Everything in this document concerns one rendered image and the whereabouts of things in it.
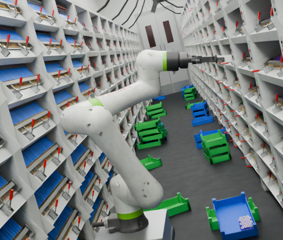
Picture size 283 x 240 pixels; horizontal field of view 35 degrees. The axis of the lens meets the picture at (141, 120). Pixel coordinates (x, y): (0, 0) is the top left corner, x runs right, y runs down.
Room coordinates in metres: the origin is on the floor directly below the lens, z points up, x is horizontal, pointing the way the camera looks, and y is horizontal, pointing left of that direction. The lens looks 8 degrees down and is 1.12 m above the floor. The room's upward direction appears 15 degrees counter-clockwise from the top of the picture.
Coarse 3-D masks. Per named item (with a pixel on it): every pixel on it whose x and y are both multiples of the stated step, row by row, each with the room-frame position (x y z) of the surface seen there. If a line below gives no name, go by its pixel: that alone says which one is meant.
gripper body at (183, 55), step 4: (180, 52) 2.04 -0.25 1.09; (184, 52) 2.03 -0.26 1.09; (180, 56) 2.02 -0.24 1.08; (184, 56) 2.01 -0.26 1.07; (180, 60) 2.01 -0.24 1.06; (184, 60) 2.01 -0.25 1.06; (188, 60) 2.01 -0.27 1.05; (180, 64) 2.02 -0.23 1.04; (184, 64) 2.01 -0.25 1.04; (184, 68) 2.04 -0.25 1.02
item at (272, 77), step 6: (270, 54) 2.30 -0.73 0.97; (276, 54) 2.30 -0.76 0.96; (258, 60) 2.31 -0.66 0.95; (264, 60) 2.31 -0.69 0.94; (258, 66) 2.31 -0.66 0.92; (264, 66) 2.31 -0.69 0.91; (276, 66) 2.15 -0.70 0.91; (258, 72) 2.29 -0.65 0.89; (264, 72) 2.18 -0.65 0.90; (270, 72) 2.09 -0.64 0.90; (264, 78) 2.18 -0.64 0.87; (270, 78) 2.04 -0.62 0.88; (276, 78) 1.90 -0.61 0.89; (282, 78) 1.82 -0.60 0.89; (276, 84) 1.97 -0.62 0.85; (282, 84) 1.85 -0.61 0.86
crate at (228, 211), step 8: (224, 200) 2.65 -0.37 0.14; (232, 200) 2.65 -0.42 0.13; (240, 200) 2.65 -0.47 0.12; (216, 208) 2.65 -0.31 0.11; (224, 208) 2.64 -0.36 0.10; (232, 208) 2.62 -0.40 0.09; (240, 208) 2.60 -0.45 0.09; (248, 208) 2.54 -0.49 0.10; (216, 216) 2.52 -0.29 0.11; (224, 216) 2.58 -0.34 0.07; (232, 216) 2.56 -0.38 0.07; (240, 216) 2.54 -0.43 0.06; (224, 224) 2.51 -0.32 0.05; (232, 224) 2.50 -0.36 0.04; (224, 232) 2.45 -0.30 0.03; (232, 232) 2.44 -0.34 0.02; (240, 232) 2.37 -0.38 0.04; (248, 232) 2.37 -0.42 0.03; (256, 232) 2.37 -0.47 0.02
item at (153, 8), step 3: (153, 0) 8.59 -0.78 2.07; (156, 0) 8.61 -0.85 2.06; (159, 0) 8.59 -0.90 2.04; (162, 0) 8.59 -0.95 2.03; (153, 3) 8.61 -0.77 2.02; (156, 3) 8.58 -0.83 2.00; (153, 6) 8.60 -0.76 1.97; (156, 6) 8.58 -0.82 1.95; (165, 6) 8.54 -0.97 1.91; (153, 9) 8.60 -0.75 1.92
